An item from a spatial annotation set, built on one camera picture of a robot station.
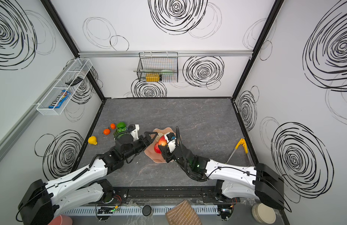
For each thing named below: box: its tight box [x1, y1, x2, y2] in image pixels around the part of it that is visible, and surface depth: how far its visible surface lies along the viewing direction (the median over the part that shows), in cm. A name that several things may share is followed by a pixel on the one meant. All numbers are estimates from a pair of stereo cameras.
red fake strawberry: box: [158, 135, 168, 147], surface depth 72 cm
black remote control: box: [64, 76, 83, 87], surface depth 82 cm
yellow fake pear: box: [87, 135, 98, 145], surface depth 93 cm
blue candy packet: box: [48, 90, 72, 109], surface depth 72 cm
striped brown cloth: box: [165, 199, 203, 225], surface depth 69 cm
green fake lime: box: [116, 121, 127, 129], surface depth 102 cm
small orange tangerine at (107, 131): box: [103, 128, 111, 135], surface depth 100 cm
